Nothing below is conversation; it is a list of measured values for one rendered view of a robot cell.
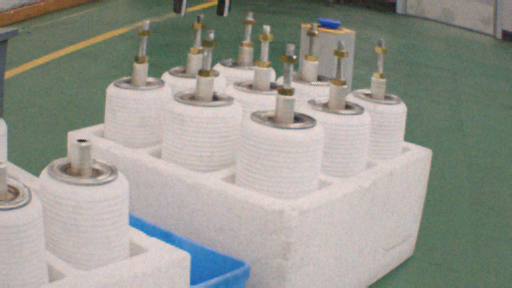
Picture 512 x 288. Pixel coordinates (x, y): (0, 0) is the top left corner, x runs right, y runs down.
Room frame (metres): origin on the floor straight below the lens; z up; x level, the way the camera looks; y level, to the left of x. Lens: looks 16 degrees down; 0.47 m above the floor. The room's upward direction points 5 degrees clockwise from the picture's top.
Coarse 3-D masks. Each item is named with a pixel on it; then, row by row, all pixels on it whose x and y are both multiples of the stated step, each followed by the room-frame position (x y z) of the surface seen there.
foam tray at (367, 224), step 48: (96, 144) 0.99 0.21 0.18; (144, 192) 0.93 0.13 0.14; (192, 192) 0.88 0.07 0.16; (240, 192) 0.86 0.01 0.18; (336, 192) 0.89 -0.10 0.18; (384, 192) 0.98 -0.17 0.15; (240, 240) 0.84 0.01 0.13; (288, 240) 0.81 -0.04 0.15; (336, 240) 0.89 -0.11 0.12; (384, 240) 1.01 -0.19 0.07
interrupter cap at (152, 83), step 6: (120, 78) 1.07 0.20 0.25; (126, 78) 1.07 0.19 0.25; (150, 78) 1.08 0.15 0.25; (156, 78) 1.08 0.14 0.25; (114, 84) 1.03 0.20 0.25; (120, 84) 1.02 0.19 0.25; (126, 84) 1.03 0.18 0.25; (150, 84) 1.04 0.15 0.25; (156, 84) 1.04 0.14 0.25; (162, 84) 1.04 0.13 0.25; (138, 90) 1.01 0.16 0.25
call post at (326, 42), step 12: (324, 36) 1.32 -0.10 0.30; (336, 36) 1.31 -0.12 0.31; (348, 36) 1.34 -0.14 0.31; (300, 48) 1.35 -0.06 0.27; (324, 48) 1.32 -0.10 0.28; (336, 48) 1.31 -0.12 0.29; (348, 48) 1.35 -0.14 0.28; (300, 60) 1.35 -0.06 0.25; (324, 60) 1.32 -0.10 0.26; (336, 60) 1.31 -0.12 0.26; (348, 60) 1.35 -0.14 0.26; (300, 72) 1.34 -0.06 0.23; (324, 72) 1.32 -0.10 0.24; (348, 72) 1.35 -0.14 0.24; (348, 84) 1.35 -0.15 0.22
